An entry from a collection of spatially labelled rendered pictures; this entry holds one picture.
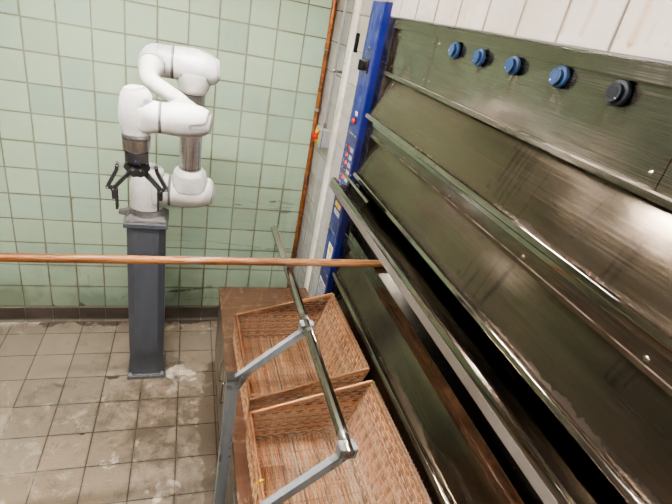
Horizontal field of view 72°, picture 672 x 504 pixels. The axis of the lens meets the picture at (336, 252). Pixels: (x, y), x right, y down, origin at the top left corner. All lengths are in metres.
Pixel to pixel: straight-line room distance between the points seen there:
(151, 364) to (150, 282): 0.56
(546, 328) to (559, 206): 0.27
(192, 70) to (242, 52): 0.70
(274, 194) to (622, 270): 2.38
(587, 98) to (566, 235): 0.28
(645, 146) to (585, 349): 0.40
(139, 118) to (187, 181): 0.75
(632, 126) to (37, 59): 2.61
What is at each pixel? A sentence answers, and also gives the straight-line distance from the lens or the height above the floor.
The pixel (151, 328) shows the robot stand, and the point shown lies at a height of 0.36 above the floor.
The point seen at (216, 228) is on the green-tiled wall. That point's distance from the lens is 3.10.
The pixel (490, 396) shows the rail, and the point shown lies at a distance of 1.05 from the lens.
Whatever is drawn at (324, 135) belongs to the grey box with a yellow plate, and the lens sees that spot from 2.60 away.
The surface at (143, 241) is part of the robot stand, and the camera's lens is 2.50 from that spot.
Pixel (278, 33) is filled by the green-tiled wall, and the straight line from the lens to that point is 2.82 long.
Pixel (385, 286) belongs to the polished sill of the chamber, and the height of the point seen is 1.18.
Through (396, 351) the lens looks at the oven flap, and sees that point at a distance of 1.76.
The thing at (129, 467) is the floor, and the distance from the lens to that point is 2.63.
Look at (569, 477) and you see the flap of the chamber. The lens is 1.04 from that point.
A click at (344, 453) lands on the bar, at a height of 1.16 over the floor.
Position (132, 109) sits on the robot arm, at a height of 1.69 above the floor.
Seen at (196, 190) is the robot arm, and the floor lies 1.20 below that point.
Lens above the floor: 2.07
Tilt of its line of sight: 27 degrees down
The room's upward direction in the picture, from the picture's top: 12 degrees clockwise
